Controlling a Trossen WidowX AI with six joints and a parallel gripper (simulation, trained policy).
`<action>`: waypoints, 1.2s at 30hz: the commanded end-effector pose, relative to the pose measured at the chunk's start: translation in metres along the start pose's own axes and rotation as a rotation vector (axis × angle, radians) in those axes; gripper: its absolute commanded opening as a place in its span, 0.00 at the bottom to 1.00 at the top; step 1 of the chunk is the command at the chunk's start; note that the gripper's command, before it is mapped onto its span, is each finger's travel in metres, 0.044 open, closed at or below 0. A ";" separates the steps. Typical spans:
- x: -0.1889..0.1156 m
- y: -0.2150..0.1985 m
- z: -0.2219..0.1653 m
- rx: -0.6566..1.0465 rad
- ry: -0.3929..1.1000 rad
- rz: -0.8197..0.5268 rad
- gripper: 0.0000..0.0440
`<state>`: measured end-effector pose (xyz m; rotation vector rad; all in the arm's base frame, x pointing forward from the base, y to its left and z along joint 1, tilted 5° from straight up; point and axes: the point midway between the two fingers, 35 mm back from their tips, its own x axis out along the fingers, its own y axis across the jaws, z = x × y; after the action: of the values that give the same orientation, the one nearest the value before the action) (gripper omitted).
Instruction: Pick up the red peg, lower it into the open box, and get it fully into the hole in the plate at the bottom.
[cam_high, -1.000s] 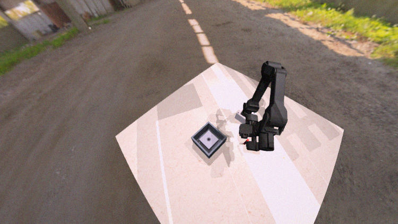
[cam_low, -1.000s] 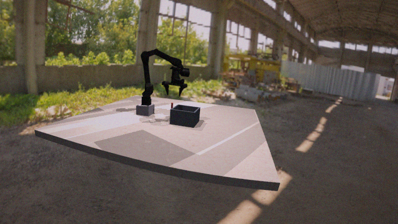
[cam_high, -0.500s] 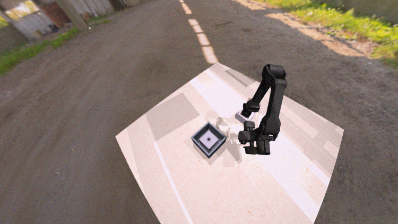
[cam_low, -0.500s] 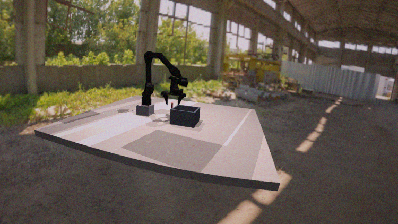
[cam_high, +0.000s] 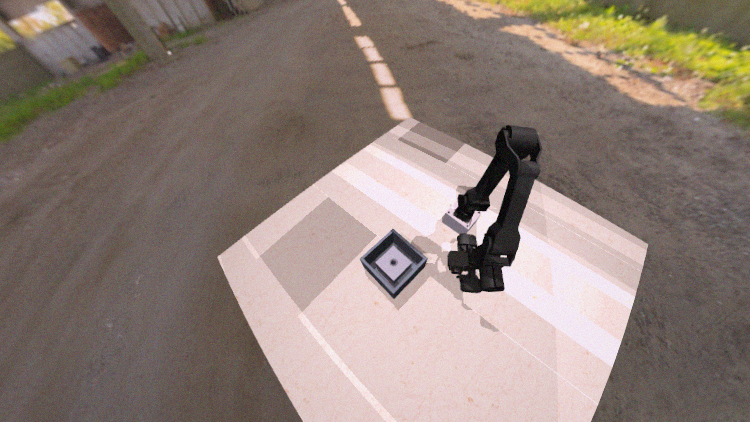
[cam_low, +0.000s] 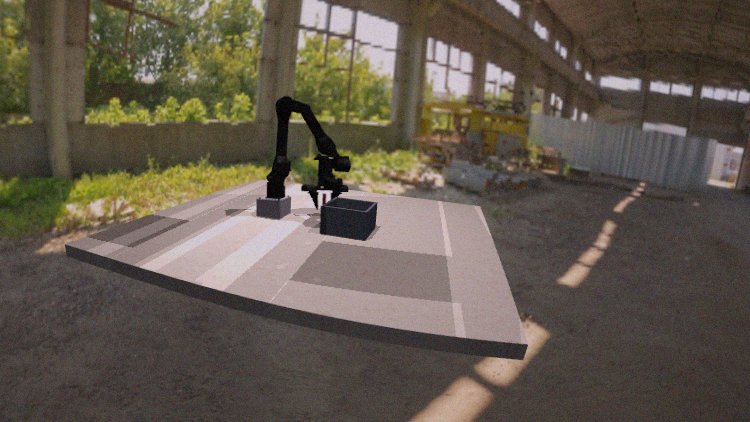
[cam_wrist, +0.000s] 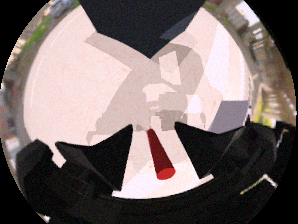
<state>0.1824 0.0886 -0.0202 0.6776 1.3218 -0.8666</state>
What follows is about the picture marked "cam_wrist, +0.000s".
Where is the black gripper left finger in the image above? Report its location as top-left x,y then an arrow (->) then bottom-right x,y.
55,124 -> 133,192

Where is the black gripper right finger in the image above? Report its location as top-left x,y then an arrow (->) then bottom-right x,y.
174,121 -> 246,180

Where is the red peg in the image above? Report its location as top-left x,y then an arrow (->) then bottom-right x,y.
146,129 -> 176,180

